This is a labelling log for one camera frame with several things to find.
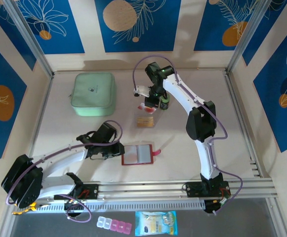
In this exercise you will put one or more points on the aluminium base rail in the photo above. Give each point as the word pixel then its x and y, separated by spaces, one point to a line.
pixel 145 188

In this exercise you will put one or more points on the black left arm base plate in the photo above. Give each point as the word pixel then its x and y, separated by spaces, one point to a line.
pixel 94 191

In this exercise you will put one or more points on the aluminium side rail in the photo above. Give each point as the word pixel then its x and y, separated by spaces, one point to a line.
pixel 39 123
pixel 244 123

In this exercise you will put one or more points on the red card holder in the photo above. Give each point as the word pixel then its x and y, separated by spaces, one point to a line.
pixel 143 154

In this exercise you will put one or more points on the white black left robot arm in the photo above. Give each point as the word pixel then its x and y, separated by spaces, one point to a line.
pixel 64 160

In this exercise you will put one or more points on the blue snack packet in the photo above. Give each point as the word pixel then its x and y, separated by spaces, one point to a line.
pixel 155 223

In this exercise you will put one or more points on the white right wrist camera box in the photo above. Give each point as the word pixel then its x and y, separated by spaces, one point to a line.
pixel 142 90

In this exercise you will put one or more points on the pink credit card red circle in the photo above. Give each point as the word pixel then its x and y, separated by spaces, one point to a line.
pixel 143 109

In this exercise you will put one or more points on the green lidded dark bottle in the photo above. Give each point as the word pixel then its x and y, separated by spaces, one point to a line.
pixel 165 105

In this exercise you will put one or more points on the gold credit card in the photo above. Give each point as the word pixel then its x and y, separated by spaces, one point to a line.
pixel 145 122

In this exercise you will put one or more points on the aluminium corner post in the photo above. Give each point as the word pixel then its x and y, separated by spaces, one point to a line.
pixel 30 37
pixel 249 37

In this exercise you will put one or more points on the clear pink pill organizer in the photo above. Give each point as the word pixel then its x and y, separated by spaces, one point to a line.
pixel 113 224

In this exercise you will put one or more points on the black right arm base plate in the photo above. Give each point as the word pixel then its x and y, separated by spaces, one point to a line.
pixel 192 190

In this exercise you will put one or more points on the mint green medicine bag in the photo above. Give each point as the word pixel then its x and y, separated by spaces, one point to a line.
pixel 92 95

